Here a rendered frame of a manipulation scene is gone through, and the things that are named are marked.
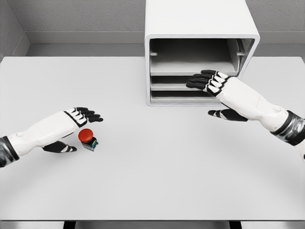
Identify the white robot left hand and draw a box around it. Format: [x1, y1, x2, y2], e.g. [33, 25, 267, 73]
[38, 107, 104, 154]

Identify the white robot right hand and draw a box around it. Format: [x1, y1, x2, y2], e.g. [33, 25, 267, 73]
[185, 69, 265, 123]

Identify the white tabletop storage cabinet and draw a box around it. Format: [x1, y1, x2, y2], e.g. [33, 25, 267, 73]
[144, 0, 261, 107]

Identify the red mushroom button load switch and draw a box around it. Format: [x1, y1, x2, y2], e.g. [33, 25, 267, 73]
[78, 128, 99, 152]

